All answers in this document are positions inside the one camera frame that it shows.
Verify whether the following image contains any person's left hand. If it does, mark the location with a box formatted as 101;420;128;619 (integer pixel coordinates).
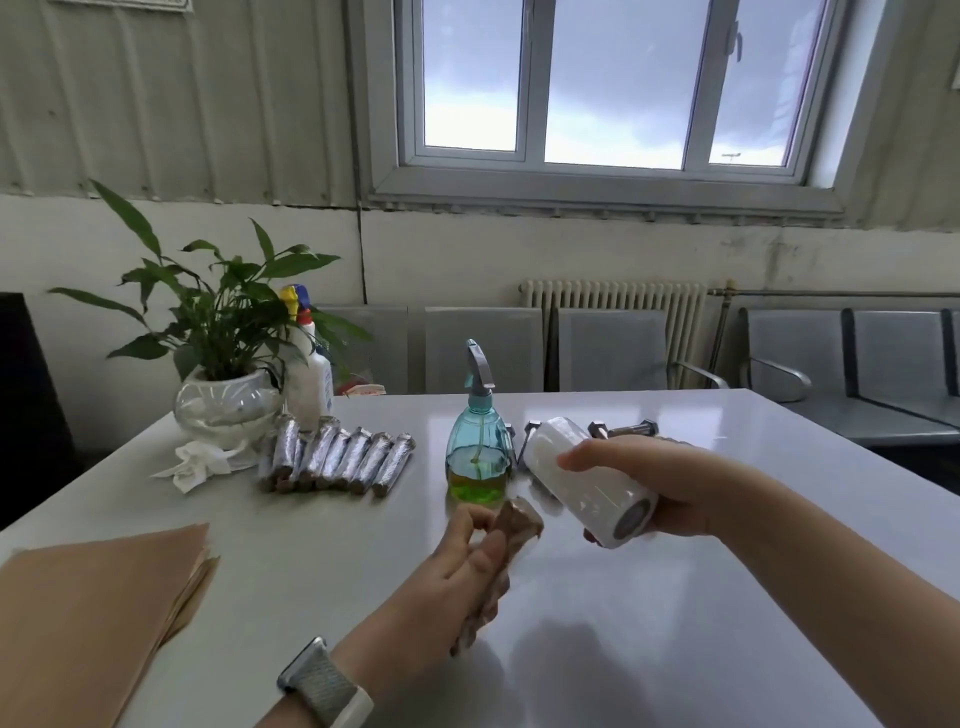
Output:
333;504;519;695

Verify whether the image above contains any person's right hand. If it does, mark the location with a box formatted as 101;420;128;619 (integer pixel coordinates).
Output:
558;435;726;540

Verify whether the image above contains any white plastic film roll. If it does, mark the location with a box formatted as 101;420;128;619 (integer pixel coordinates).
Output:
521;416;661;551

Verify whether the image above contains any brown paper bolt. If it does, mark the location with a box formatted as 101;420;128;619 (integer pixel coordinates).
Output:
450;496;546;659

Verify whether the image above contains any person's right forearm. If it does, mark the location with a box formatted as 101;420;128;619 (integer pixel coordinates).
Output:
705;465;960;728

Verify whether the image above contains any bare metal hex bolt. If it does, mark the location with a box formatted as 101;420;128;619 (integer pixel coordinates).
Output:
504;420;543;472
587;420;661;441

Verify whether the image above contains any teal plastic spray bottle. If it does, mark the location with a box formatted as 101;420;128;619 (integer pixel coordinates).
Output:
445;339;517;506

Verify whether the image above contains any grey metal chair with armrest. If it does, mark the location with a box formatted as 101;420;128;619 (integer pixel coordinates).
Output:
553;307;730;393

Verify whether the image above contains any row of film-wrapped bolts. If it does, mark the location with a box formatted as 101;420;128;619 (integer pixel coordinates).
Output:
256;414;417;499

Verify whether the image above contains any grey band wrist watch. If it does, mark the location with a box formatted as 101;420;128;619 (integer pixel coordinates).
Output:
276;636;375;728

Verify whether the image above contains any white trigger cleaner bottle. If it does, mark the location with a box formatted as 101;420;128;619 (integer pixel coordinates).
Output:
278;284;336;433

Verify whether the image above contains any grey metal bench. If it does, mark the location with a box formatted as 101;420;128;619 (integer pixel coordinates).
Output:
738;306;960;450

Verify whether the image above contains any crumpled white tissue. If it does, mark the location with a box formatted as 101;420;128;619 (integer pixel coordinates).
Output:
150;439;249;495

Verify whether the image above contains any green plant in glass pot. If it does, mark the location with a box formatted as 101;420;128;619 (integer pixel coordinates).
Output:
48;178;375;453

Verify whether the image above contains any white framed window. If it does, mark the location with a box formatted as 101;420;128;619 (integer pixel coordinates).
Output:
352;0;912;220

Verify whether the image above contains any stack of brown paper sheets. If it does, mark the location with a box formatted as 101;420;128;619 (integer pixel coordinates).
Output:
0;522;221;728

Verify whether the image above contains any black furniture panel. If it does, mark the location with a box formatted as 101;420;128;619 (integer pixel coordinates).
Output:
0;291;85;531

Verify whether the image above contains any white wall radiator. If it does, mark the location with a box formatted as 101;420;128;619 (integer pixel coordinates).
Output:
519;279;709;390

